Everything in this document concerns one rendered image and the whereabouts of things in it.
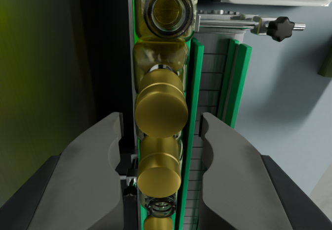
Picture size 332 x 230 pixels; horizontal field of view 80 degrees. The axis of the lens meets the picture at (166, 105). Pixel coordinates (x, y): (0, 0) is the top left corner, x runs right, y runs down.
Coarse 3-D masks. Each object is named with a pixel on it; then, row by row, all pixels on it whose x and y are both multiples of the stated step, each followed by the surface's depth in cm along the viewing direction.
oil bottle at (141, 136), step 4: (136, 96) 23; (136, 100) 22; (136, 124) 22; (136, 128) 22; (136, 132) 23; (140, 132) 22; (180, 132) 22; (140, 136) 22; (144, 136) 22; (176, 136) 22; (180, 136) 23
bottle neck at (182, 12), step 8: (152, 0) 11; (176, 0) 14; (184, 0) 11; (144, 8) 11; (152, 8) 12; (184, 8) 12; (192, 8) 12; (144, 16) 12; (152, 16) 12; (184, 16) 12; (192, 16) 12; (152, 24) 12; (160, 24) 14; (168, 24) 15; (176, 24) 13; (184, 24) 12; (152, 32) 12; (160, 32) 12; (168, 32) 12; (176, 32) 12; (184, 32) 12
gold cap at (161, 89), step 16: (144, 80) 15; (160, 80) 13; (176, 80) 15; (144, 96) 12; (160, 96) 12; (176, 96) 12; (144, 112) 12; (160, 112) 12; (176, 112) 12; (144, 128) 13; (160, 128) 13; (176, 128) 13
